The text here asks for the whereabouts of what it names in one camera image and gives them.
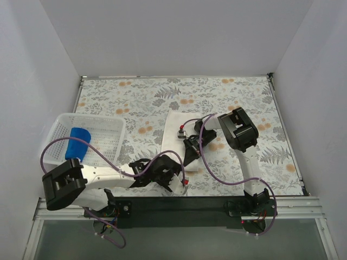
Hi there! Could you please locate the white towel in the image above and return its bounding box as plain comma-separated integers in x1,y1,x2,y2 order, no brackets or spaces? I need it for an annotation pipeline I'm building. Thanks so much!
161,110,202,161

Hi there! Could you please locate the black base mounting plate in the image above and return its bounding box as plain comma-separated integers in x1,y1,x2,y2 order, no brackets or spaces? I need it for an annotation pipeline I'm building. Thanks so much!
92,196,277,229

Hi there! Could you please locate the floral patterned table mat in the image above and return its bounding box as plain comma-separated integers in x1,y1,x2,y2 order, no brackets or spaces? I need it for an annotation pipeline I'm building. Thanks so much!
75,77,303,196

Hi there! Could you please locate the white perforated plastic basket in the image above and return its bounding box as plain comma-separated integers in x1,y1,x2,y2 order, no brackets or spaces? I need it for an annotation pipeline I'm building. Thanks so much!
43,113,126,166

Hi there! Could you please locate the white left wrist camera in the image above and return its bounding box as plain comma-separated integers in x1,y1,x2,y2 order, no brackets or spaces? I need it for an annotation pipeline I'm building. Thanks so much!
169,174,189,196

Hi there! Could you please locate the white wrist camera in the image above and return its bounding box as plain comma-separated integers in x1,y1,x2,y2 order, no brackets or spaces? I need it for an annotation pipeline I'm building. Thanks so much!
169,174,189,196
177,125,187,139

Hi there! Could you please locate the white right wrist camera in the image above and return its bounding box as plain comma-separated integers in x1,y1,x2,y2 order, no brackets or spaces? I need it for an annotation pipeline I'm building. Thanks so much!
177,125,187,139

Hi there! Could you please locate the aluminium frame rail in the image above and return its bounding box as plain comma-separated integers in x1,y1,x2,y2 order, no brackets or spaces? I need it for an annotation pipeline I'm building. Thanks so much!
24,197,339,259

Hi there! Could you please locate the blue microfiber towel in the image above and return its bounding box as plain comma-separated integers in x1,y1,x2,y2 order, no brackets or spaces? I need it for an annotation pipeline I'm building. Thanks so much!
65,127,91,162

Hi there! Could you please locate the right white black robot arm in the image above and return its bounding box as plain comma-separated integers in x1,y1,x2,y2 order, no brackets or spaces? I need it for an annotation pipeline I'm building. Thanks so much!
177,108,273,214

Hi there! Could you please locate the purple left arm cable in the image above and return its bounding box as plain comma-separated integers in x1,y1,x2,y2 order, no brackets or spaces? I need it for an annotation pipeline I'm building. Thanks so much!
40,136,189,249

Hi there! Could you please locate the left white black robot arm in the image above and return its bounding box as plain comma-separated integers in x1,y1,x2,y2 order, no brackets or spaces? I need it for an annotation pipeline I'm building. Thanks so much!
42,155,188,211

